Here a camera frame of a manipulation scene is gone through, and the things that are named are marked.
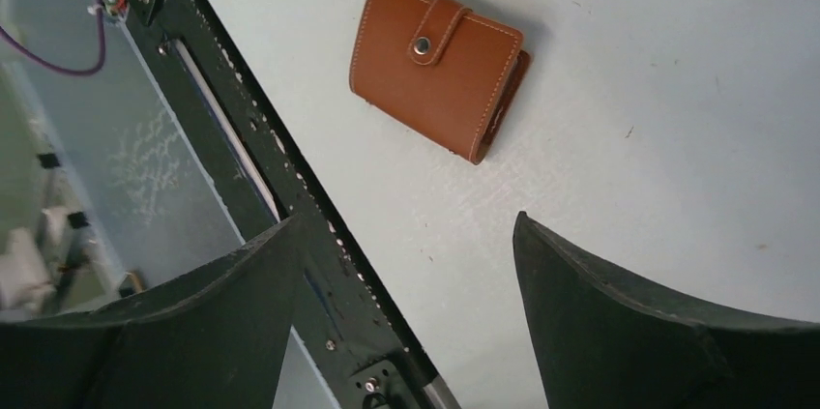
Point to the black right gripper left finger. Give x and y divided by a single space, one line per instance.
212 338

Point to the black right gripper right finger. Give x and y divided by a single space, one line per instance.
606 337

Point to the brown leather card holder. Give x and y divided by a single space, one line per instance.
440 69

